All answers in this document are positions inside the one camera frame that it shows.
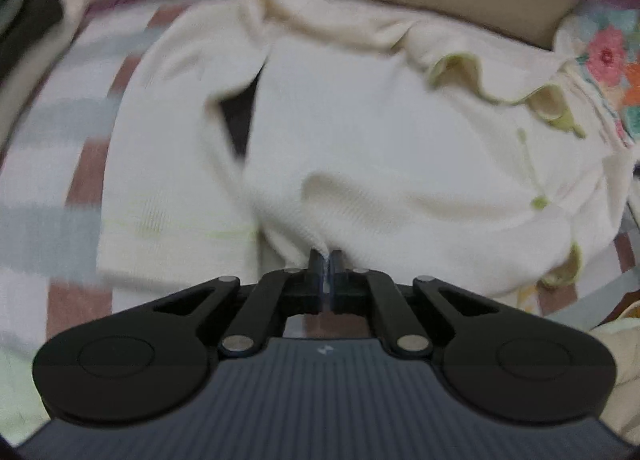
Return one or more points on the floral patchwork quilt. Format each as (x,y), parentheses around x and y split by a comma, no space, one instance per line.
(607,57)

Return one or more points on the tan mattress edge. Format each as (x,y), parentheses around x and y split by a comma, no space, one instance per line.
(450,5)

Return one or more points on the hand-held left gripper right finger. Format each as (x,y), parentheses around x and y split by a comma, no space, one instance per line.
(336,285)

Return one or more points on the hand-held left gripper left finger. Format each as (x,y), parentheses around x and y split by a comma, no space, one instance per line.
(319,285)

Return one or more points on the cream collared shirt green trim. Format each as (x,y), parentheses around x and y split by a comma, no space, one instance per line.
(380,140)

